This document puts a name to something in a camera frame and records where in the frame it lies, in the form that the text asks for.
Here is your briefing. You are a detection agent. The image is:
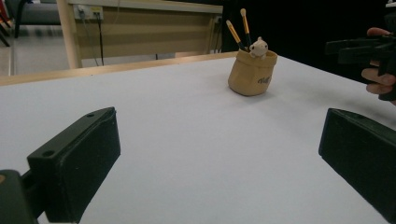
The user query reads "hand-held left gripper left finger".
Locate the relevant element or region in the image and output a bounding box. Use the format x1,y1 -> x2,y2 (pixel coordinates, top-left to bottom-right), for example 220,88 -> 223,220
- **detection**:
26,106 -> 121,223

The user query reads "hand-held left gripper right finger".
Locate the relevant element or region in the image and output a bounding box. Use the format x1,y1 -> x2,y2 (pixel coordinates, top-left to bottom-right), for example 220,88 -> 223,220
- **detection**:
318,107 -> 396,224

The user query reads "dark makeup brush gold ferrule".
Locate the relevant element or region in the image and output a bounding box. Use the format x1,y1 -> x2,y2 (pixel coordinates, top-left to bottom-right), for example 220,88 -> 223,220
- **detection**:
225,20 -> 247,52
239,7 -> 253,49

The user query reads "tan holder with animal figure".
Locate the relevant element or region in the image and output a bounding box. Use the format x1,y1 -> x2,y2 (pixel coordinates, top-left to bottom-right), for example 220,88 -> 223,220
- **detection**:
227,36 -> 278,97

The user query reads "black curtain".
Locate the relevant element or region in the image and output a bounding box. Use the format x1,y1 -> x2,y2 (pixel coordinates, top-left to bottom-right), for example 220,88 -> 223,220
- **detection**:
221,0 -> 396,84

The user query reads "wooden table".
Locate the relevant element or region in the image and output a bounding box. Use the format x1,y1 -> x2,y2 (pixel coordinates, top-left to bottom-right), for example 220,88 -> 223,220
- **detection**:
0,50 -> 239,87

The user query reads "white table board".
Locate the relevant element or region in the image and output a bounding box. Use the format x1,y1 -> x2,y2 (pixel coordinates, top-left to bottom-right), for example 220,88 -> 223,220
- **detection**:
0,55 -> 396,224

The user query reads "beige wooden desk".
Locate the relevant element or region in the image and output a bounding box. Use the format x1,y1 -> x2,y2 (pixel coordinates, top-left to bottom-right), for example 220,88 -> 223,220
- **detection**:
55,0 -> 224,70

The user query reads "white power strip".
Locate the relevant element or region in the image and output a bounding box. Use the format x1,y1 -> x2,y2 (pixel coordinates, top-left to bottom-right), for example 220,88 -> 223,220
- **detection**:
73,4 -> 104,21

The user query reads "black hanging cable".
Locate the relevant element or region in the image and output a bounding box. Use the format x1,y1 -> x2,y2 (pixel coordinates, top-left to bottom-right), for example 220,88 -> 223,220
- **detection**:
97,13 -> 105,66

